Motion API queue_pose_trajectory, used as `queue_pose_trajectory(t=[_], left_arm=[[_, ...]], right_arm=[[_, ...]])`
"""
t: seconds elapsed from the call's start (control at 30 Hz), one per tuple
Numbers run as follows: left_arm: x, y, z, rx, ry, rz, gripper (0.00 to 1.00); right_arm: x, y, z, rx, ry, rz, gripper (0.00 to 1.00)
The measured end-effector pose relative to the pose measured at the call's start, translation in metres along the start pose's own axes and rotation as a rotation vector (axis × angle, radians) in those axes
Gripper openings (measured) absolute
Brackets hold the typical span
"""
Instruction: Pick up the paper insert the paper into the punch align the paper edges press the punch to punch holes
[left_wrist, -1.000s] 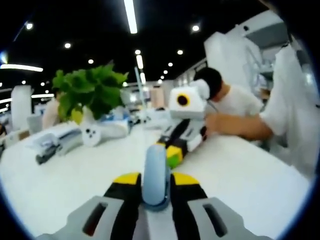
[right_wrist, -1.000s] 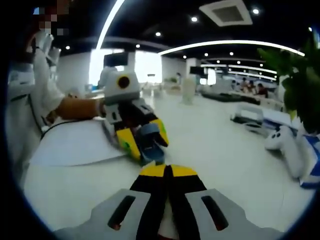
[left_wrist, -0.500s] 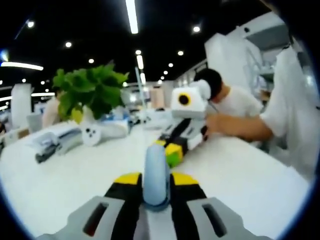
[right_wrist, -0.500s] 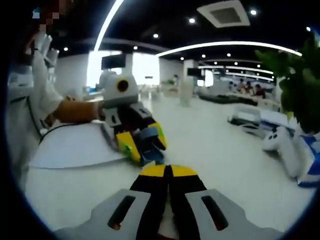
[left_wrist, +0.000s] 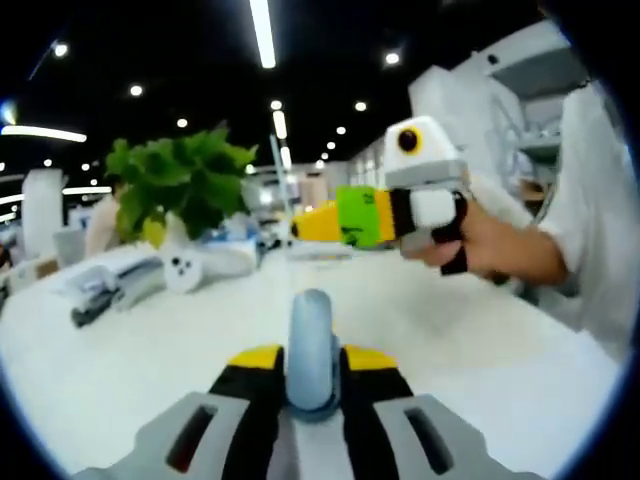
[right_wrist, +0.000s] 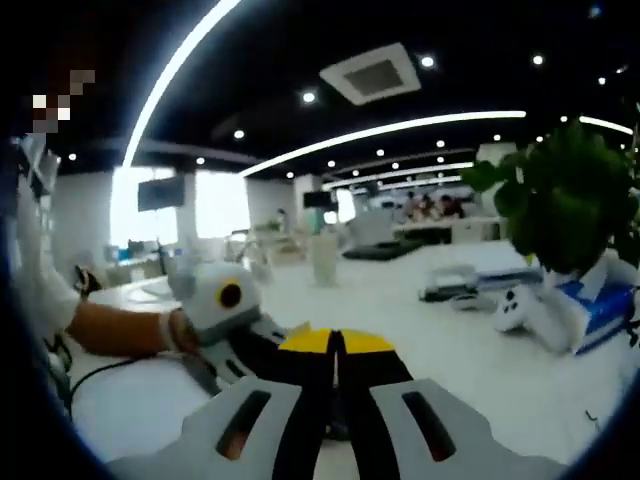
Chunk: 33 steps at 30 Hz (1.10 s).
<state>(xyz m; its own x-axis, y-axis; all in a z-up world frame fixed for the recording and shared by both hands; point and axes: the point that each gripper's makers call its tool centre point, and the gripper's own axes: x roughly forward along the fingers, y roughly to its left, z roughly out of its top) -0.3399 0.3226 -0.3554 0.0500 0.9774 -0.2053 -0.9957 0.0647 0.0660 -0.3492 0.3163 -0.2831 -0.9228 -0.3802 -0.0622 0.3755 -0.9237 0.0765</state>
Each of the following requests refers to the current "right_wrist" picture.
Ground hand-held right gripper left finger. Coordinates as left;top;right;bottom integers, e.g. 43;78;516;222
107;327;336;480

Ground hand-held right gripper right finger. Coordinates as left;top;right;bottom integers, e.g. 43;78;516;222
337;328;570;480

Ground person's left hand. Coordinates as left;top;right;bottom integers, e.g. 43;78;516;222
166;306;208;358

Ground tall cream cup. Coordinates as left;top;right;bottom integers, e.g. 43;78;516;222
309;234;340;288

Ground black flat bag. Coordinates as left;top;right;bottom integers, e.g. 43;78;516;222
342;239;426;262

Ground grey desk organiser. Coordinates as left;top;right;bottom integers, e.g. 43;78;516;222
418;263;545;305

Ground white game controller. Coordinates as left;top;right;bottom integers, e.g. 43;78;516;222
493;285;587;355

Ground person in white shirt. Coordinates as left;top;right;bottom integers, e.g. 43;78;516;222
9;134;81;341

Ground ceiling light strips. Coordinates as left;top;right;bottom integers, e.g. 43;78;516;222
122;0;636;194

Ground blue tissue box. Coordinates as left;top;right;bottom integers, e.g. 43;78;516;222
554;277;639;357

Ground green potted plant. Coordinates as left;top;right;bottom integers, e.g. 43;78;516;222
459;119;640;301

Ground ceiling air vent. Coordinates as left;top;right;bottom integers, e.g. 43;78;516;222
318;42;422;107

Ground ceiling spot lights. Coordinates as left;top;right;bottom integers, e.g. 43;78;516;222
67;52;631;181

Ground large wall television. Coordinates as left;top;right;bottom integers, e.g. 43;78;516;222
137;175;185;212

